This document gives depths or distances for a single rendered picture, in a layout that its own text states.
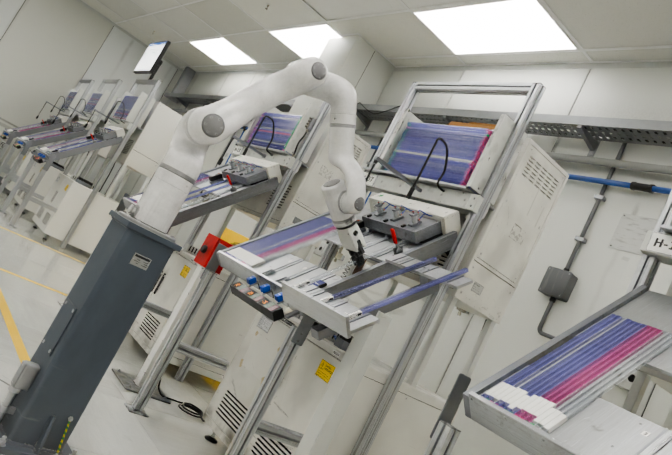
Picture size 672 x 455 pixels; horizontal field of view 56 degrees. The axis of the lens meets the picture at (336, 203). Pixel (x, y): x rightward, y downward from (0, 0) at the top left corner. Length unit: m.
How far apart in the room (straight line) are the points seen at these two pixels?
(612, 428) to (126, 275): 1.32
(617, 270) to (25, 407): 2.97
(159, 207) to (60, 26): 8.87
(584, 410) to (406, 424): 1.20
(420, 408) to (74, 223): 4.67
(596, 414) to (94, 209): 5.73
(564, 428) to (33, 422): 1.40
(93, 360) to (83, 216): 4.72
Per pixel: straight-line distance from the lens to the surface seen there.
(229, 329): 3.73
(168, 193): 1.97
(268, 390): 2.12
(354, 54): 5.96
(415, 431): 2.66
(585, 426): 1.49
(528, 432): 1.45
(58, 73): 10.70
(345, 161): 2.16
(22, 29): 10.65
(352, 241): 2.24
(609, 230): 3.97
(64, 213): 6.64
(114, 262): 1.94
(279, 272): 2.39
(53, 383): 2.02
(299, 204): 3.73
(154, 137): 6.75
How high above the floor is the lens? 0.77
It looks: 8 degrees up
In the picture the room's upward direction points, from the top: 28 degrees clockwise
